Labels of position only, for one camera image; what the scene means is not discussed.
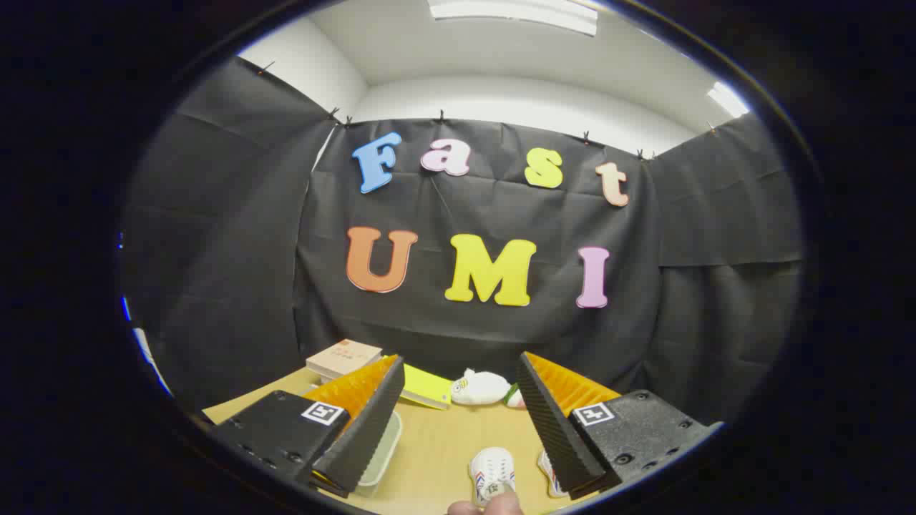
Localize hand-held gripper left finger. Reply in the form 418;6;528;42
210;354;406;499

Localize long ceiling light panel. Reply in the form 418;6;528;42
428;0;598;36

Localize yellow book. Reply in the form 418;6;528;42
399;363;454;411

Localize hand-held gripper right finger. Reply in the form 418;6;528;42
517;350;725;500

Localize white canvas shoe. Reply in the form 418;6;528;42
537;449;570;499
469;447;517;503

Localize cream fabric storage box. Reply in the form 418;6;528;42
356;410;403;498

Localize beige book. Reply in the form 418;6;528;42
306;339;384;378

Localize small ceiling light panel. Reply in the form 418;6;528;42
707;81;750;119

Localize white plush toy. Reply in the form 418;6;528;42
450;368;512;407

